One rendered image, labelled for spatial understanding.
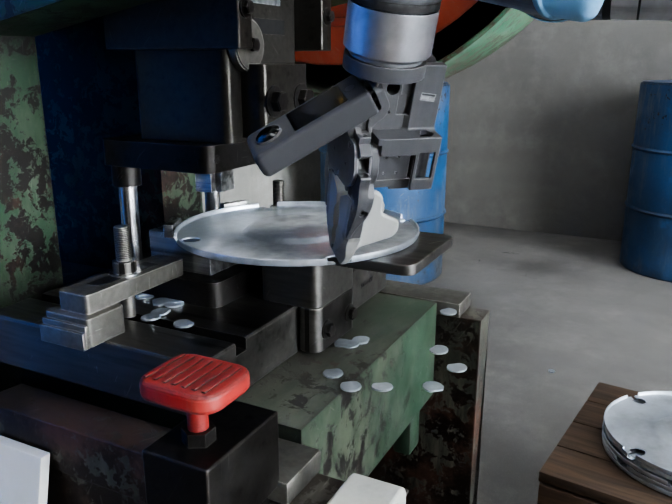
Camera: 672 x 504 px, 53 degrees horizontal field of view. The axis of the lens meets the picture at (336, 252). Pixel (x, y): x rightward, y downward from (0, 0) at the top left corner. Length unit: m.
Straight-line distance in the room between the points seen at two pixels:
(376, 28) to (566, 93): 3.50
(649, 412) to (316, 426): 0.77
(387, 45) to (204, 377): 0.29
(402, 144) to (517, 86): 3.50
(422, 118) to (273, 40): 0.27
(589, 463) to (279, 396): 0.64
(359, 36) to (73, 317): 0.39
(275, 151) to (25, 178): 0.40
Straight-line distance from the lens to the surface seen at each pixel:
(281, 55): 0.85
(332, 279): 0.80
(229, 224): 0.86
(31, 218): 0.91
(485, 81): 4.13
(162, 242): 0.85
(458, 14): 1.07
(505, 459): 1.86
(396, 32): 0.56
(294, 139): 0.58
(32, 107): 0.90
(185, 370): 0.52
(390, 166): 0.62
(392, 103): 0.60
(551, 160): 4.08
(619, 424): 1.27
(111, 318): 0.73
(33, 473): 0.80
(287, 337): 0.79
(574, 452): 1.24
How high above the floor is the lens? 0.98
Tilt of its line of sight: 16 degrees down
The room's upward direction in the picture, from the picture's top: straight up
